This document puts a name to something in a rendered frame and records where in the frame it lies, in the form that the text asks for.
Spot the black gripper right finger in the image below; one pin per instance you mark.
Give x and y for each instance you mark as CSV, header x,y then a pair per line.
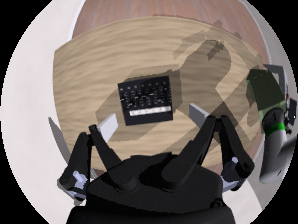
x,y
236,162

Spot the black lighting desk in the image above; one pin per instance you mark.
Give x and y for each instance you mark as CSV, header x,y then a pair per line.
x,y
147,110

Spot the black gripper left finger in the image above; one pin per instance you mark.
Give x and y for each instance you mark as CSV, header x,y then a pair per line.
x,y
76,176

